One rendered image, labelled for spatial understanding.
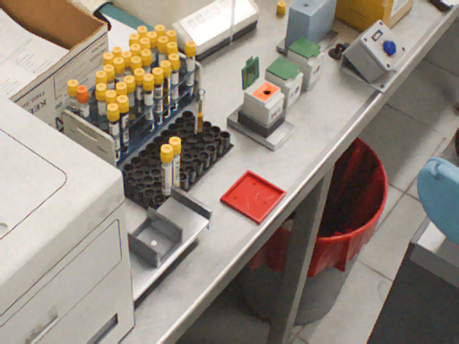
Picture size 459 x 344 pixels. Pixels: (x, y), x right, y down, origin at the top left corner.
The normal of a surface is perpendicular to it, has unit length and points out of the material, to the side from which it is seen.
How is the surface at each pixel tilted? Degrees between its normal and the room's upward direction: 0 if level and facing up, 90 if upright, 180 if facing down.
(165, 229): 90
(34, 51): 1
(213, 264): 0
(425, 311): 90
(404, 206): 0
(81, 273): 90
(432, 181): 98
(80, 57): 92
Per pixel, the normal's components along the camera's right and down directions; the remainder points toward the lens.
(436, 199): -0.80, 0.52
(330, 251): 0.18, 0.78
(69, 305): 0.79, 0.47
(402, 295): -0.62, 0.58
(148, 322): 0.01, -0.66
